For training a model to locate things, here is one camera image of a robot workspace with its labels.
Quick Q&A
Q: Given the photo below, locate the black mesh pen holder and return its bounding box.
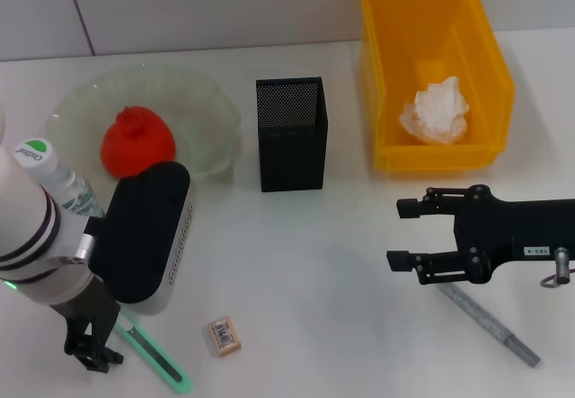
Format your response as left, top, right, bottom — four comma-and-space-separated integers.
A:
255, 75, 330, 193

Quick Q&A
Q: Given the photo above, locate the translucent glass fruit plate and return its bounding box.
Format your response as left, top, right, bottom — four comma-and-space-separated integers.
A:
47, 63, 244, 183

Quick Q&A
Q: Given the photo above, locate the beige eraser with barcode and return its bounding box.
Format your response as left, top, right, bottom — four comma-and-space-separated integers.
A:
207, 318, 243, 358

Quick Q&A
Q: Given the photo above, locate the yellow plastic bin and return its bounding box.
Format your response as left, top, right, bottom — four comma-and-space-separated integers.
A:
358, 0, 516, 172

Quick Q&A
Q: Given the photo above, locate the clear green-label water bottle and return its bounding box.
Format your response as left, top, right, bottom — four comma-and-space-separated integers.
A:
13, 137, 107, 219

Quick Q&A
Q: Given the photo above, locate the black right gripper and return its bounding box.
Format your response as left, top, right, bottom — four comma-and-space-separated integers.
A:
386, 185, 575, 287

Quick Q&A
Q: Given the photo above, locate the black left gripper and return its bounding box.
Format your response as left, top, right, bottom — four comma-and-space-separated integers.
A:
49, 276, 126, 375

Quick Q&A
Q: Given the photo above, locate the white paper ball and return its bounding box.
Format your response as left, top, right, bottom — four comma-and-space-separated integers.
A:
398, 75, 472, 146

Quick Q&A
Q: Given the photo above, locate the orange fruit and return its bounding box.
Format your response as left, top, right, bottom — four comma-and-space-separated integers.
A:
99, 105, 177, 179

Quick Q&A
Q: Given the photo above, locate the grey glitter pen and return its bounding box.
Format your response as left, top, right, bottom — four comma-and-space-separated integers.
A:
438, 283, 542, 367

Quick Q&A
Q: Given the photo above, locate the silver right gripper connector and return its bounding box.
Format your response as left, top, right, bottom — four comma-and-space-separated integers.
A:
554, 247, 572, 287

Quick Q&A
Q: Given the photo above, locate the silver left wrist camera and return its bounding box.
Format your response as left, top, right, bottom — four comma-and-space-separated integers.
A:
87, 160, 195, 316

